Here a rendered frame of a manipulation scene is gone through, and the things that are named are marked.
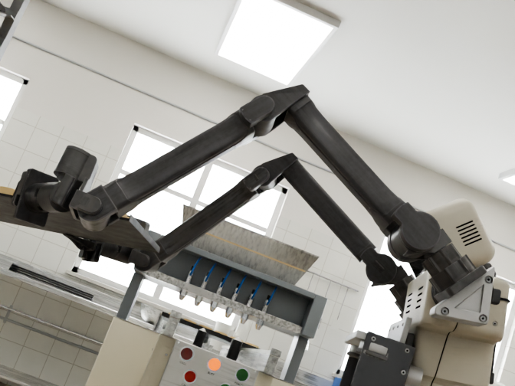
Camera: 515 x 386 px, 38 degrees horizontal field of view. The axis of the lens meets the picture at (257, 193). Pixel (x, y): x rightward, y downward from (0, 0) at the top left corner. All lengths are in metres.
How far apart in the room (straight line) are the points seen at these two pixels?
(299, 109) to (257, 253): 1.43
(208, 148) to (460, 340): 0.65
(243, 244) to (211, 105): 3.53
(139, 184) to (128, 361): 1.44
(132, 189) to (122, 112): 4.81
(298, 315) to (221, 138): 1.54
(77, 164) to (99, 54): 4.94
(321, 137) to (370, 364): 0.46
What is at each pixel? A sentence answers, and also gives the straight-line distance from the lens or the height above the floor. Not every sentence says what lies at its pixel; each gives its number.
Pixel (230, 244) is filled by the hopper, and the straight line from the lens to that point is 2.85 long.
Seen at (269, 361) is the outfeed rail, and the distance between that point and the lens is 2.06.
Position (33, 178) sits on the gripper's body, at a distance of 1.50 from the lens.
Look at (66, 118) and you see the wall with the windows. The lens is 6.19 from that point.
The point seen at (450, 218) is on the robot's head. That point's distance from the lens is 1.62.
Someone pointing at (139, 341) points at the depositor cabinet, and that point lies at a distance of 2.77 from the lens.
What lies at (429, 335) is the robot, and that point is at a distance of 1.60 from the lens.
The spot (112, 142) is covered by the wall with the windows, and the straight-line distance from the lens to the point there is 6.14.
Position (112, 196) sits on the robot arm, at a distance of 1.39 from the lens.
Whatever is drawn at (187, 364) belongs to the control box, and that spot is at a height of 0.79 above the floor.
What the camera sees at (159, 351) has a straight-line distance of 2.08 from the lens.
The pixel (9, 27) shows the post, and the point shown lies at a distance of 2.21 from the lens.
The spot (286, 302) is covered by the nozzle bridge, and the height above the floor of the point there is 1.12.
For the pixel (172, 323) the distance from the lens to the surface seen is 2.04.
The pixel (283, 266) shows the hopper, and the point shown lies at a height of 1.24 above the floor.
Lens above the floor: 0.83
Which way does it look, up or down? 13 degrees up
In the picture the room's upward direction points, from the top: 21 degrees clockwise
